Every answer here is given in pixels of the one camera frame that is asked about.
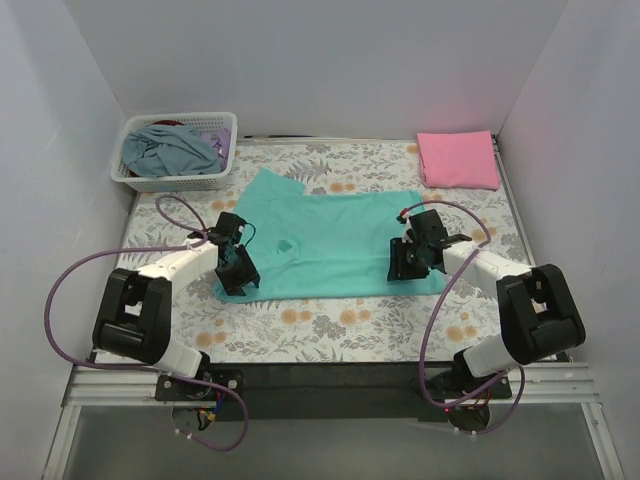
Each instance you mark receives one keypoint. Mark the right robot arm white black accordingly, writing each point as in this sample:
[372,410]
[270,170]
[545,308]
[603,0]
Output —
[537,313]

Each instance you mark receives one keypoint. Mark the teal t-shirt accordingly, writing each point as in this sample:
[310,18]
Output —
[322,246]

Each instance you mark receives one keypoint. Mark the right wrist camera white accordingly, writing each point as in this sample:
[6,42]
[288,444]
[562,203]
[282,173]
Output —
[404,219]

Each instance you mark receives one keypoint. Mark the floral patterned table mat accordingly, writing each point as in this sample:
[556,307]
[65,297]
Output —
[356,329]

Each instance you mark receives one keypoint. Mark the dark red garment in basket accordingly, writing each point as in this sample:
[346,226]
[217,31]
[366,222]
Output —
[168,123]

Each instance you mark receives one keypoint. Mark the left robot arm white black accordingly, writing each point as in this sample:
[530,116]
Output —
[134,319]

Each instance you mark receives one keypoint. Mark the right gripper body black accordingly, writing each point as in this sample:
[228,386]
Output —
[403,262]

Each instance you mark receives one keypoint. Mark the white plastic laundry basket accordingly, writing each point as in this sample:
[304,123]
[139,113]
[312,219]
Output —
[210,122]

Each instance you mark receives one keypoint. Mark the grey-blue t-shirt in basket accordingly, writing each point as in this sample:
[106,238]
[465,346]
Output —
[161,151]

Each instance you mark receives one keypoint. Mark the lilac t-shirt in basket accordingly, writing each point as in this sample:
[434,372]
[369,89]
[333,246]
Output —
[221,145]

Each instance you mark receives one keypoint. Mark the folded pink t-shirt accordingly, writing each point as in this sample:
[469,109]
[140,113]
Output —
[458,160]

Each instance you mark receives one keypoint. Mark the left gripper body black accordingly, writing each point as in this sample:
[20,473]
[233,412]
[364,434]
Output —
[239,272]

